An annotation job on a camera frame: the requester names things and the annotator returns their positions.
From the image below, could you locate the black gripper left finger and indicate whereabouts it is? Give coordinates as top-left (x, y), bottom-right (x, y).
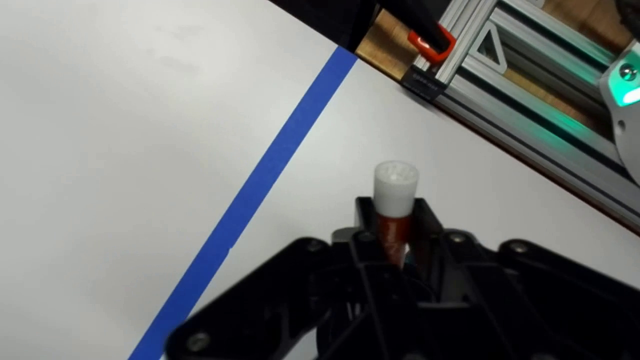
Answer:
top-left (164, 199), bottom-right (400, 360)

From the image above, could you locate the grey robot base green light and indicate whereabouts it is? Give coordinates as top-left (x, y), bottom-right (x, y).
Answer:
top-left (599, 40), bottom-right (640, 185)

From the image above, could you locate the orange black clamp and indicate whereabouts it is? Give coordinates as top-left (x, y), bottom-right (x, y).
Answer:
top-left (375, 0), bottom-right (455, 64)

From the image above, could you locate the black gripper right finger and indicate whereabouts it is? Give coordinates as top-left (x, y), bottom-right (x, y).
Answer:
top-left (400, 200), bottom-right (640, 360)

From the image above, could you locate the red marker with white cap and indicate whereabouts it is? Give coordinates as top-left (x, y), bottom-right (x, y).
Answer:
top-left (373, 160), bottom-right (420, 266)

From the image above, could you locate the aluminium extrusion frame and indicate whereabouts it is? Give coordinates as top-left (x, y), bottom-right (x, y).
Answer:
top-left (397, 0), bottom-right (640, 237)

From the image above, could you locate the blue tape line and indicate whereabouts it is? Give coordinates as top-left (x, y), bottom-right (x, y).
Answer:
top-left (127, 46), bottom-right (356, 360)

